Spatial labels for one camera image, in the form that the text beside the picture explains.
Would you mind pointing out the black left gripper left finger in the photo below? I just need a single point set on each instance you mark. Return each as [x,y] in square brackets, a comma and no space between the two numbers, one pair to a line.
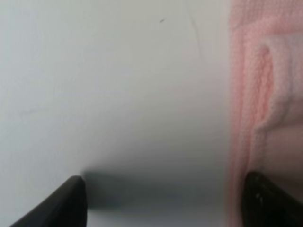
[65,207]

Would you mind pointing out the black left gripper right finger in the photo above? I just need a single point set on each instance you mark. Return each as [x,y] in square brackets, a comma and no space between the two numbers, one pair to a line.
[265,204]

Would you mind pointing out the pink towel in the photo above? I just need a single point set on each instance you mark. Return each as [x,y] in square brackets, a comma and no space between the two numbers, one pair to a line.
[266,38]

